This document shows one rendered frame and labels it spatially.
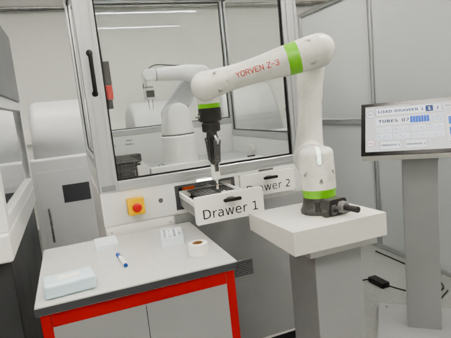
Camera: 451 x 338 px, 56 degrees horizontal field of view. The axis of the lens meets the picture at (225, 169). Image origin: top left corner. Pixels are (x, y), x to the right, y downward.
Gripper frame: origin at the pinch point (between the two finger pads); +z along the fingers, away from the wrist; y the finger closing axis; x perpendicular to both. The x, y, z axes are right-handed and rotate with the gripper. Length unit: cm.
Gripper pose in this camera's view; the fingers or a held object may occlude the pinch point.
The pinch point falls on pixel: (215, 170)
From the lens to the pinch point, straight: 175.3
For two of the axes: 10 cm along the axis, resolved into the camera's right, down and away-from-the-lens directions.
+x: 9.2, -1.5, 3.5
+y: 3.7, 1.4, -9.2
